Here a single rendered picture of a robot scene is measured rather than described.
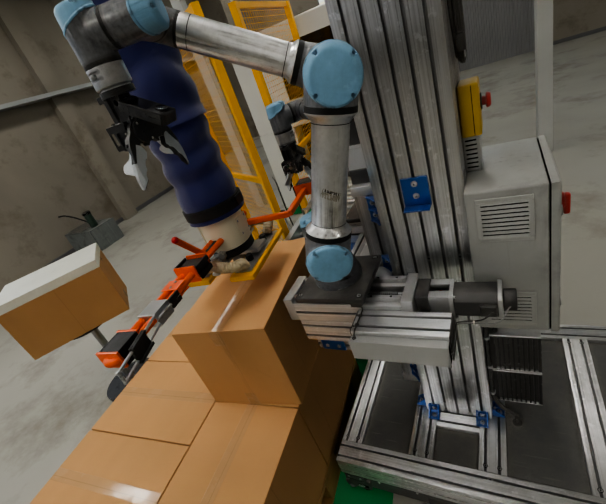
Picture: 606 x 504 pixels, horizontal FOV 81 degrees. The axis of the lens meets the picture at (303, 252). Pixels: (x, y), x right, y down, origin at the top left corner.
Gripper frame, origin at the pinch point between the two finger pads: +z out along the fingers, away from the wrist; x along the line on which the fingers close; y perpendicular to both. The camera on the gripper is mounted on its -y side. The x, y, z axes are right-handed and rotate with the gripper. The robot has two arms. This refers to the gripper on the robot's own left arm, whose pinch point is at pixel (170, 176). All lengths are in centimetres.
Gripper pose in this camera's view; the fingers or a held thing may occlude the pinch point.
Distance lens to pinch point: 89.2
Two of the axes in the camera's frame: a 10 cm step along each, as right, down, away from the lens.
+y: -8.7, 0.5, 5.0
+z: 3.2, 8.3, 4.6
